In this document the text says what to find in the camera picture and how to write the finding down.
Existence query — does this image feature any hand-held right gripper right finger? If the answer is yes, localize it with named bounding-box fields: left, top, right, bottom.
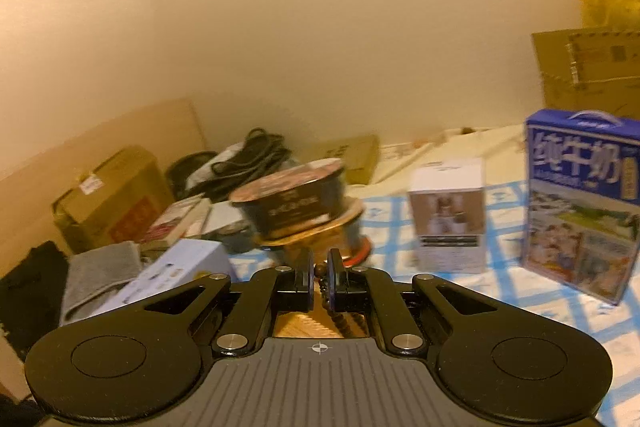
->
left=327, top=249, right=501, bottom=356

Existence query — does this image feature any taped brown cardboard box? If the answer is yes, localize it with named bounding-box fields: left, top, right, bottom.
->
left=52, top=146, right=176, bottom=255

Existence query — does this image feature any pale blue milk box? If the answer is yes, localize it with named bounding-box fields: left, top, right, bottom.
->
left=60, top=238, right=238, bottom=324

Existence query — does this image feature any large brown cardboard box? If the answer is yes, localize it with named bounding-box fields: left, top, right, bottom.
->
left=531, top=27, right=640, bottom=118

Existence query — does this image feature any blue checked tablecloth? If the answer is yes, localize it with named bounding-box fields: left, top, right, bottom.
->
left=220, top=187, right=640, bottom=413

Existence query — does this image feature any dark red instant food bowl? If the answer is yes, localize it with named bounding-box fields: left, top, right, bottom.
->
left=277, top=239, right=375, bottom=269

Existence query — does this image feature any blue milk carton box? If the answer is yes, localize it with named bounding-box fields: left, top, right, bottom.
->
left=520, top=109, right=640, bottom=308

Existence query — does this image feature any stack of books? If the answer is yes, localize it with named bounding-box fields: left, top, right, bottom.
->
left=145, top=194, right=217, bottom=249

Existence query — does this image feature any grey towel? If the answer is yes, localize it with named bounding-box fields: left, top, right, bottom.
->
left=62, top=241, right=143, bottom=323

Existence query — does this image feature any orange plastic tray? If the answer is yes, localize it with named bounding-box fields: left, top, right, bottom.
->
left=272, top=312, right=373, bottom=340

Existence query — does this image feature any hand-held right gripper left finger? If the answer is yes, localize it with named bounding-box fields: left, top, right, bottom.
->
left=142, top=249, right=316, bottom=358

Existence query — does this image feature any black cloth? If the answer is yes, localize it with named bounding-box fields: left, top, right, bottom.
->
left=0, top=241, right=71, bottom=360

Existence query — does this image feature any black cable bundle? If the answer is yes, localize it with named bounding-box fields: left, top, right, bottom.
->
left=210, top=129, right=293, bottom=202

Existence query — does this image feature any dark round container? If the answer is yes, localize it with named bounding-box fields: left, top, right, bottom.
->
left=165, top=151, right=221, bottom=200

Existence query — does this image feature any small white product box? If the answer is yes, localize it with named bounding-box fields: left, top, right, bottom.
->
left=406, top=157, right=488, bottom=275

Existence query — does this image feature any light wooden board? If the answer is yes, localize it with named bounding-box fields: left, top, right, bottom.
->
left=0, top=99, right=208, bottom=188

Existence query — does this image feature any black orange instant food bowl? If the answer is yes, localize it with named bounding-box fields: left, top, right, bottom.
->
left=260, top=202, right=367, bottom=260

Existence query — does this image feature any flat brown cardboard box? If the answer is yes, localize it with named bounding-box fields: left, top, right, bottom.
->
left=300, top=134, right=381, bottom=186

